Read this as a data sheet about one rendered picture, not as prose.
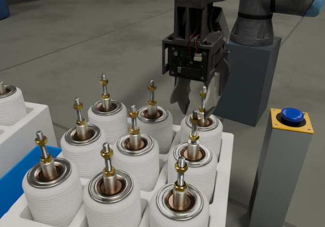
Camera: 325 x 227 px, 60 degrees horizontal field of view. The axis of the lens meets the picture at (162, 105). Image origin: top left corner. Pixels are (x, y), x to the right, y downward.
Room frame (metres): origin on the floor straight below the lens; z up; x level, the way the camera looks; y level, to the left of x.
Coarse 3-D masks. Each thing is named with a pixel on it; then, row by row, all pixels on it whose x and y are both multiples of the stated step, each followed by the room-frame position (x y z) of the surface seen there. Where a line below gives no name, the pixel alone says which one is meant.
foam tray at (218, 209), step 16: (128, 128) 0.64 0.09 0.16; (176, 128) 0.61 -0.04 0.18; (176, 144) 0.54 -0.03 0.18; (224, 144) 0.54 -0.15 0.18; (112, 160) 0.49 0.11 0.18; (160, 160) 0.49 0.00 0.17; (224, 160) 0.49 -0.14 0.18; (160, 176) 0.44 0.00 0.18; (224, 176) 0.44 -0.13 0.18; (144, 192) 0.39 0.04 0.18; (224, 192) 0.39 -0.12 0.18; (16, 208) 0.35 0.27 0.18; (80, 208) 0.36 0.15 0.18; (144, 208) 0.38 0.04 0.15; (224, 208) 0.35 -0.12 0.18; (0, 224) 0.32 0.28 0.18; (16, 224) 0.32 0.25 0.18; (32, 224) 0.32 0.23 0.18; (80, 224) 0.32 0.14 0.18; (144, 224) 0.32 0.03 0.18; (208, 224) 0.34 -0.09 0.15; (224, 224) 0.32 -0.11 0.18
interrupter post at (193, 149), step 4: (188, 144) 0.42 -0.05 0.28; (192, 144) 0.42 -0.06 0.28; (196, 144) 0.42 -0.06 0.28; (188, 148) 0.42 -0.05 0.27; (192, 148) 0.41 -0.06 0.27; (196, 148) 0.41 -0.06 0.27; (188, 152) 0.42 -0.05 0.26; (192, 152) 0.41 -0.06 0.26; (196, 152) 0.41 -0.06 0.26; (192, 156) 0.41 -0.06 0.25; (196, 156) 0.41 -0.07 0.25
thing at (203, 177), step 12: (168, 156) 0.42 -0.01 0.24; (216, 156) 0.42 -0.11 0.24; (168, 168) 0.41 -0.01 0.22; (192, 168) 0.38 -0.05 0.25; (204, 168) 0.39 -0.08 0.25; (216, 168) 0.41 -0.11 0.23; (168, 180) 0.41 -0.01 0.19; (192, 180) 0.38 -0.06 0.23; (204, 180) 0.38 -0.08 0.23; (204, 192) 0.38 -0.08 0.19
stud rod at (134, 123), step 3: (132, 105) 0.45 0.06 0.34; (132, 108) 0.45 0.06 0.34; (135, 108) 0.45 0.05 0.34; (132, 111) 0.45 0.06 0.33; (135, 111) 0.45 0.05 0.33; (132, 117) 0.45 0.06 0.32; (135, 117) 0.45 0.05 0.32; (132, 120) 0.45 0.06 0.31; (135, 120) 0.45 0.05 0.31; (132, 123) 0.45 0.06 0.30; (135, 123) 0.45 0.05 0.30; (132, 126) 0.45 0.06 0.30; (135, 126) 0.45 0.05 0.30
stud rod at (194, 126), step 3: (195, 111) 0.42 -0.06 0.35; (192, 114) 0.42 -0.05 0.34; (195, 114) 0.42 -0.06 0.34; (195, 117) 0.42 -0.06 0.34; (192, 123) 0.42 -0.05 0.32; (192, 126) 0.42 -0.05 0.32; (195, 126) 0.42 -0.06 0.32; (192, 129) 0.42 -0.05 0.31; (195, 129) 0.42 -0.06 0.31; (192, 132) 0.42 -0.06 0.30; (195, 132) 0.42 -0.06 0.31; (192, 135) 0.42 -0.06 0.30; (195, 135) 0.42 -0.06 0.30; (192, 141) 0.42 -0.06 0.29; (195, 141) 0.42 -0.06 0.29
